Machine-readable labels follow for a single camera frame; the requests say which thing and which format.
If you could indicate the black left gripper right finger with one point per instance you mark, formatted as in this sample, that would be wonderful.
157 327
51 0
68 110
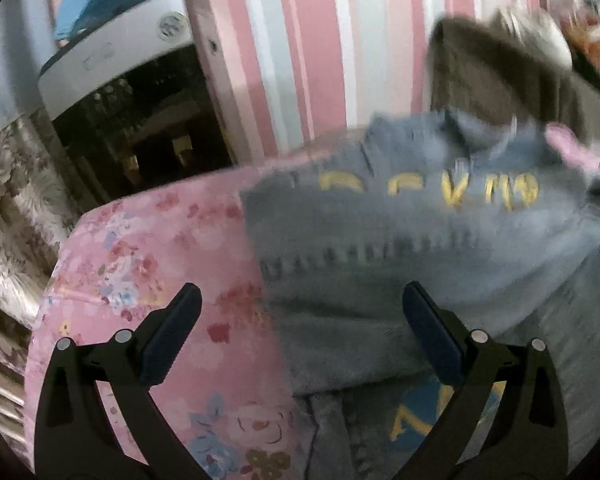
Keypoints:
506 417

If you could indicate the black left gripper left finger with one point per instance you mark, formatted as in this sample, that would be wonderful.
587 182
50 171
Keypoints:
73 436

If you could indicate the blue denim jacket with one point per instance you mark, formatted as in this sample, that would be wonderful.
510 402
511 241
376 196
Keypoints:
490 220

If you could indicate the pink floral bed quilt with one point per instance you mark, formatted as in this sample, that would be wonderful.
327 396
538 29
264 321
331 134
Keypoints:
226 400

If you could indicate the floral beige curtain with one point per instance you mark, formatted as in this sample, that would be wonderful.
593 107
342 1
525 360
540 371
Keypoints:
37 214

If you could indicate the grey water dispenser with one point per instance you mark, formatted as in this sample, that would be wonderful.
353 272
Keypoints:
144 99

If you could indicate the brown blanket covered furniture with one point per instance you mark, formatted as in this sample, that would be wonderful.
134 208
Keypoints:
492 76

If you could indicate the pink floral gift bag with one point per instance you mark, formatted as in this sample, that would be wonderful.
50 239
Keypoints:
579 21

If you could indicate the white folded garment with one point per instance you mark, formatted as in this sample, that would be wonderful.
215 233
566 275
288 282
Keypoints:
537 31

